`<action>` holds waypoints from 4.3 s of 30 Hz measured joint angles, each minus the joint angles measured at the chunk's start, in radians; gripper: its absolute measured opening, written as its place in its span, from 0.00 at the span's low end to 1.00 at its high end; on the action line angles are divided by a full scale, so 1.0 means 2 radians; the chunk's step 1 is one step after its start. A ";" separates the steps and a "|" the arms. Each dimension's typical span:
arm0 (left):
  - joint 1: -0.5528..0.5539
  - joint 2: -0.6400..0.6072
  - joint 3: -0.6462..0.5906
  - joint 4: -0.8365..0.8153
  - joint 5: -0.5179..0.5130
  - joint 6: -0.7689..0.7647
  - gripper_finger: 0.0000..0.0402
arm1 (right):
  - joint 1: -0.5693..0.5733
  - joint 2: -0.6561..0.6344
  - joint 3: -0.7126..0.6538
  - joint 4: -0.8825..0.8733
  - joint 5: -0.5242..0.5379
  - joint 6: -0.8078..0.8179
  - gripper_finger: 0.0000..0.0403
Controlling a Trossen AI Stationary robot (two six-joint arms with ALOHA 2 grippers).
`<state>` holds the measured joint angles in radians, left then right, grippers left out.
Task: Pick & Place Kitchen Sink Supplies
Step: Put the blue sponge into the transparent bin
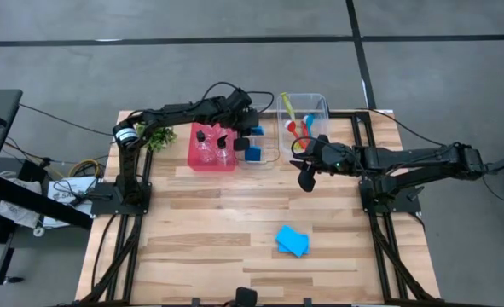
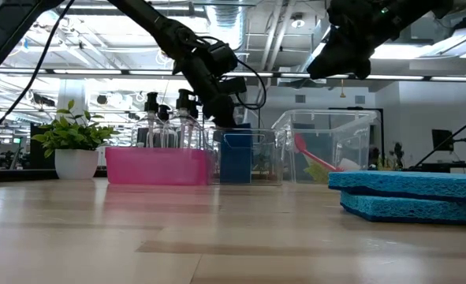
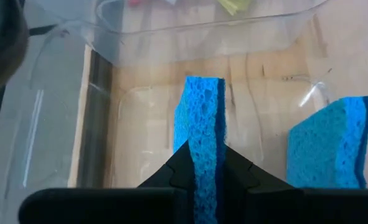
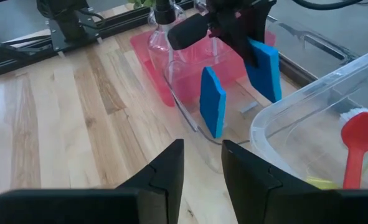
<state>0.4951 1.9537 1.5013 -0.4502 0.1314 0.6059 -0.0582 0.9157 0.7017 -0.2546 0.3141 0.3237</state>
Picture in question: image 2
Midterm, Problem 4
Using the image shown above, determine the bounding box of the black monitor on stand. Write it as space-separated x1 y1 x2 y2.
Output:
408 129 466 174

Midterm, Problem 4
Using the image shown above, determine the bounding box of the green plant in white pot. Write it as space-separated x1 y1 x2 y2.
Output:
31 99 120 182

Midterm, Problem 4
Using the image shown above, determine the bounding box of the blue sponge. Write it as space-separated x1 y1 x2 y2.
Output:
219 136 253 185
327 170 466 203
339 191 466 225
219 122 253 139

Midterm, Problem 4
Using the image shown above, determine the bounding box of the green dish brush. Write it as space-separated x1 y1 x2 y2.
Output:
304 151 331 185

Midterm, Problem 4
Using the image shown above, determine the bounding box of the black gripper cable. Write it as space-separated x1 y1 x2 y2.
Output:
0 0 267 133

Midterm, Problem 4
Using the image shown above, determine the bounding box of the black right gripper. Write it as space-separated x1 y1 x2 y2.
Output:
306 0 415 80

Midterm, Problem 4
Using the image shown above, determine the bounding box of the long ceiling light strip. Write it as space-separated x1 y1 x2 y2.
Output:
0 67 466 82

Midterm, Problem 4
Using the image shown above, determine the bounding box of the silver spiral air duct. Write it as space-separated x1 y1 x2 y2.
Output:
205 0 249 50

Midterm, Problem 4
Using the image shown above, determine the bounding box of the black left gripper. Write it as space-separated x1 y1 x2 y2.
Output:
172 37 248 129

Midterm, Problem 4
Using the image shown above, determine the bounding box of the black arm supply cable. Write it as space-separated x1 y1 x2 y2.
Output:
412 111 466 170

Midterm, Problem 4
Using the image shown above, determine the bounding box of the large clear plastic bin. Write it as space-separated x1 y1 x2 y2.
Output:
270 109 378 185

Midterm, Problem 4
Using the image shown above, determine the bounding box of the small clear plastic bin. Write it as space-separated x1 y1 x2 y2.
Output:
208 128 293 186

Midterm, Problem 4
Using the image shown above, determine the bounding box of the red plastic tray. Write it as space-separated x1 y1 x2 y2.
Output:
105 147 214 186

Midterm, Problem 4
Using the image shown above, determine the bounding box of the red dish brush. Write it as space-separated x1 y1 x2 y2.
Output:
293 133 345 173

